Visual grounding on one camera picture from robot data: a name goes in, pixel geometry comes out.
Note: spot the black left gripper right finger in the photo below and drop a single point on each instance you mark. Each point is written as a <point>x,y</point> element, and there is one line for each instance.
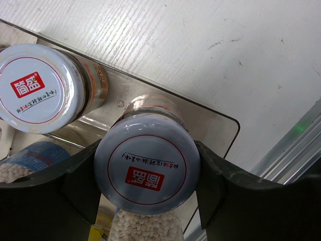
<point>237,205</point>

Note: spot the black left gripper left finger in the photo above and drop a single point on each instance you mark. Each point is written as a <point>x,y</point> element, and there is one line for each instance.
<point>57,203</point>

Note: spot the blue label sesame shaker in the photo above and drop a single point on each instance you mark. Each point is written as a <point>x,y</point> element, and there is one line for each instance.
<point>33,158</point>
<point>130,226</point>

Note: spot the brown spice jar white lid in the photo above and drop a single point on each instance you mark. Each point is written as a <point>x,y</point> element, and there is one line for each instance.
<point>44,89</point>

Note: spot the aluminium table front rail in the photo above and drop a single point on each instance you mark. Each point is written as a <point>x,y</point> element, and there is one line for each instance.
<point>295,153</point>

